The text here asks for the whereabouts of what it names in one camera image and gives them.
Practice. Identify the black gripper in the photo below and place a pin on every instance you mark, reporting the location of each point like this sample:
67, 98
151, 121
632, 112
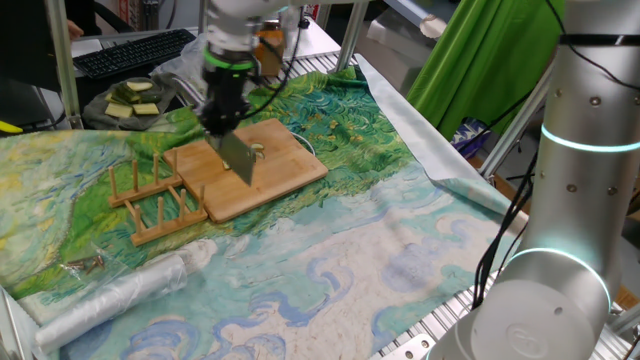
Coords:
226, 87

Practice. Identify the steel kitchen knife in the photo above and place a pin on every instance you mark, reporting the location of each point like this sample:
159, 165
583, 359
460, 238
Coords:
239, 157

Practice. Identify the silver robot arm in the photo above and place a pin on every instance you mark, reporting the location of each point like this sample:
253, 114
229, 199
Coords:
565, 225

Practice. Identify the half-round cucumber slice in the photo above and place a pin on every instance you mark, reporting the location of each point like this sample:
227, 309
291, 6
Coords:
226, 164
260, 155

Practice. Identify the pale cucumber strip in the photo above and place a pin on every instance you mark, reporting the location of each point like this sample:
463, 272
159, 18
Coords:
146, 108
119, 110
140, 86

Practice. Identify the dark green cucumber peel piece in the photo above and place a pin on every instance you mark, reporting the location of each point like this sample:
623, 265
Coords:
127, 95

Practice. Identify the person's hand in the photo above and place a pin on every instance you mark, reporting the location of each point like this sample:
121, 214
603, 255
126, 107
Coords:
76, 31

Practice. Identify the crumpled clear plastic bag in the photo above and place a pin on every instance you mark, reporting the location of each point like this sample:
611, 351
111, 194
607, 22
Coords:
187, 62

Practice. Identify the amber glass jar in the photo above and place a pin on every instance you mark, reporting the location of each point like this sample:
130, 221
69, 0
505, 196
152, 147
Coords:
272, 52

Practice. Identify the bamboo cutting board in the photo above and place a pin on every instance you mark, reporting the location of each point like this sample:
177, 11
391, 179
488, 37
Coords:
280, 185

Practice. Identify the wooden peg dish rack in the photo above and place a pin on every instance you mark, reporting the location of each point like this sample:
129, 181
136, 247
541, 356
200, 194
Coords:
148, 187

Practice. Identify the black computer keyboard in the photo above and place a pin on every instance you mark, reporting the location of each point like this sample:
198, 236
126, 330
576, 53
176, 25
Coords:
132, 52

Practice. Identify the painted landscape tablecloth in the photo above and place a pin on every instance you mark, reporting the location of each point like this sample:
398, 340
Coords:
300, 275

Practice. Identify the clear bag of brass screws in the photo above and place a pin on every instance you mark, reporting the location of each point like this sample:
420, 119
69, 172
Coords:
86, 264

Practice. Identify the roll of clear plastic bags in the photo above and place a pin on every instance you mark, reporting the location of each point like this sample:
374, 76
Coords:
115, 300

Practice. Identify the black monitor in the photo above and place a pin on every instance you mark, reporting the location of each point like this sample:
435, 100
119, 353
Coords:
25, 45

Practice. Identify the yellow object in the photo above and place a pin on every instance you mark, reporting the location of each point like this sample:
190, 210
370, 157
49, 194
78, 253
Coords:
10, 127

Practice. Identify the blue patterned bag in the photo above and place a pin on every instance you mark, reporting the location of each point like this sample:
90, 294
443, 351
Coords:
470, 137

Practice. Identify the bright green cloth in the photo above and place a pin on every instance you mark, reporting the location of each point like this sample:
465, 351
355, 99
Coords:
480, 75

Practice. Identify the aluminium profile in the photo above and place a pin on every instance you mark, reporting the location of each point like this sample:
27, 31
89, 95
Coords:
12, 330

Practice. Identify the aluminium frame post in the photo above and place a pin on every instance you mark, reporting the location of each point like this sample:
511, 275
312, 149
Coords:
350, 40
62, 65
202, 15

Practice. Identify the aluminium frame bar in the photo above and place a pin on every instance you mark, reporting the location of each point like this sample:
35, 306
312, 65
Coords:
515, 130

